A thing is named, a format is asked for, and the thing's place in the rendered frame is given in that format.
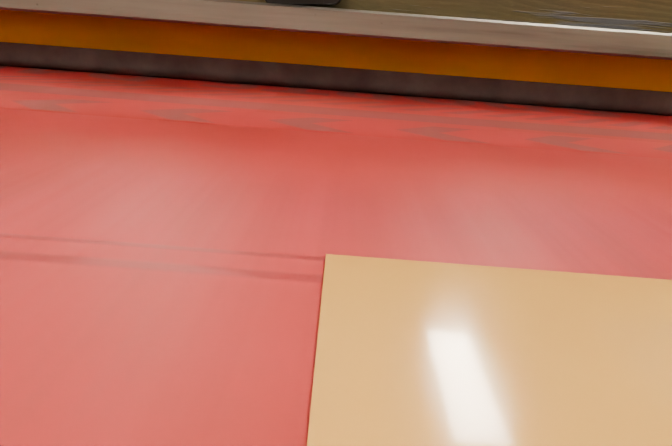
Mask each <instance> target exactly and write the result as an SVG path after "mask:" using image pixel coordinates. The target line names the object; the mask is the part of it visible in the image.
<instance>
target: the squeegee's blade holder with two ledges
mask: <svg viewBox="0 0 672 446"><path fill-rule="evenodd" d="M0 10H10V11H23V12H37V13H50V14H63V15H76V16H90V17H103V18H116V19H130V20H143V21H156V22H169V23H183V24H196V25H209V26H223V27H236V28H249V29H262V30H276V31H289V32H302V33H316V34H329V35H342V36H355V37H369V38H382V39H395V40H409V41H422V42H435V43H448V44H462V45H475V46H488V47H502V48H515V49H528V50H541V51H555V52H568V53H581V54H595V55H608V56H621V57H634V58H648V59H661V60H672V33H659V32H646V31H633V30H620V29H606V28H593V27H580V26H567V25H553V24H540V23H527V22H514V21H500V20H487V19H474V18H461V17H447V16H434V15H421V14H408V13H394V12H381V11H368V10H355V9H341V8H328V7H315V6H302V5H288V4H275V3H262V2H249V1H235V0H0Z"/></svg>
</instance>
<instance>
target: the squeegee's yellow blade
mask: <svg viewBox="0 0 672 446"><path fill-rule="evenodd" d="M0 42H11V43H24V44H38V45H51V46H64V47H78V48H91V49H104V50H118V51H131V52H144V53H158V54H171V55H184V56H198V57H211V58H224V59H238V60H251V61H264V62H278V63H291V64H304V65H318V66H331V67H344V68H358V69H371V70H384V71H398V72H411V73H424V74H438V75H451V76H464V77H478V78H491V79H504V80H517V81H531V82H544V83H557V84H571V85H584V86H597V87H611V88H624V89H637V90H651V91H664V92H672V60H661V59H648V58H634V57H621V56H608V55H595V54H581V53H568V52H555V51H541V50H528V49H515V48H502V47H488V46H475V45H462V44H448V43H435V42H422V41H409V40H395V39H382V38H369V37H355V36H342V35H329V34H316V33H302V32H289V31H276V30H262V29H249V28H236V27H223V26H209V25H196V24H183V23H169V22H156V21H143V20H130V19H116V18H103V17H90V16H76V15H63V14H50V13H37V12H23V11H10V10H0Z"/></svg>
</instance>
